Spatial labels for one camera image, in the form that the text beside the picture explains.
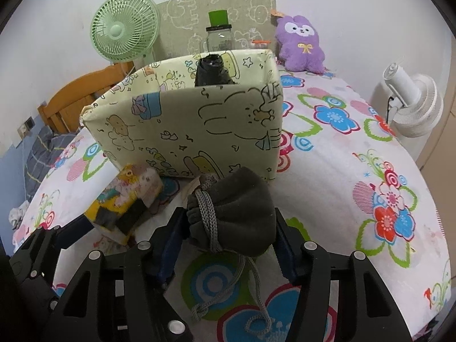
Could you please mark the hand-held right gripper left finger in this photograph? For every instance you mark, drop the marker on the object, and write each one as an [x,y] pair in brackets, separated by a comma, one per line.
[170,256]

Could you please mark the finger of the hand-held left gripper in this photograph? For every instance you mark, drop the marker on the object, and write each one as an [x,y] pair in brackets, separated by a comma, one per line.
[46,244]

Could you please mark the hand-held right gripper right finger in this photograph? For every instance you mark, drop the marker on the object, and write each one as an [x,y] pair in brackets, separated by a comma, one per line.
[285,258]

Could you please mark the colourful tissue pack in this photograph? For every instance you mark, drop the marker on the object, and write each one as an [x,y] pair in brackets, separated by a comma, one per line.
[124,199]

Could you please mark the patterned fabric storage box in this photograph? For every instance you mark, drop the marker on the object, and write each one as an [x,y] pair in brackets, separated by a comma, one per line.
[185,124]

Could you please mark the plaid grey bedding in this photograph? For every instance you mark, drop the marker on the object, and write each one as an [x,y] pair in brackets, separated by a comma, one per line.
[42,153]

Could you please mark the wooden bed headboard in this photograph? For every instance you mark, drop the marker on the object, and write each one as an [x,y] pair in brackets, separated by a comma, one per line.
[71,96]

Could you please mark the beige door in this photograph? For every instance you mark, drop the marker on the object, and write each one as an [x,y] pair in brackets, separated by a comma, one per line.
[440,139]

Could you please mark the white standing fan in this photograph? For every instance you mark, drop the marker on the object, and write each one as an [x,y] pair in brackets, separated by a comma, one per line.
[416,103]

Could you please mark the purple plush bunny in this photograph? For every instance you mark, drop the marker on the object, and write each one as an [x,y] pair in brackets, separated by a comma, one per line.
[301,46]

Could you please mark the toothpick jar with orange lid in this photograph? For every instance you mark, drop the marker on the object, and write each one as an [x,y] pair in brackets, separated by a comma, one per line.
[259,44]

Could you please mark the glass jar with black lid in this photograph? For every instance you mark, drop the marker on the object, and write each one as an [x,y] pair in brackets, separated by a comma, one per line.
[219,39]

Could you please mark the green desk fan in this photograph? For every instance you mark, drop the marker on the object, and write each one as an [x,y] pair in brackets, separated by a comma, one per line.
[119,28]

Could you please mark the green plastic cup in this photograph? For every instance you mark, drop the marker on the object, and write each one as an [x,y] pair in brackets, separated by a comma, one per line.
[218,17]

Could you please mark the green patterned board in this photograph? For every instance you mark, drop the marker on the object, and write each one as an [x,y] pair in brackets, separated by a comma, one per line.
[185,10]

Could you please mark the wall socket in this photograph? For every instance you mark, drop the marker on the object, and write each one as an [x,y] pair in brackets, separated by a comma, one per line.
[25,127]

